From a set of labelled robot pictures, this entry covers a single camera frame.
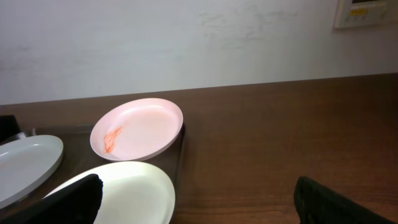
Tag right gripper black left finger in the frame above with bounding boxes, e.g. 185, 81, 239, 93
1, 174, 103, 224

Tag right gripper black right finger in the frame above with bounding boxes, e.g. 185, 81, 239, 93
294, 176, 394, 224

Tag white plate with sauce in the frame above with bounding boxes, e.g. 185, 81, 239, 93
49, 161, 175, 224

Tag grey plate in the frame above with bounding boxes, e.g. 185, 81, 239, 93
1, 135, 63, 208

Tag brown serving tray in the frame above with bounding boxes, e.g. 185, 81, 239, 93
1, 124, 185, 219

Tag black tray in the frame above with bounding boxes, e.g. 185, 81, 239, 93
0, 115, 21, 143

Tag pink plate with sauce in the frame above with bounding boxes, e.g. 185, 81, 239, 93
90, 98, 183, 162

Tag wall control panel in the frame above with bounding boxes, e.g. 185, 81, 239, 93
333, 0, 397, 29

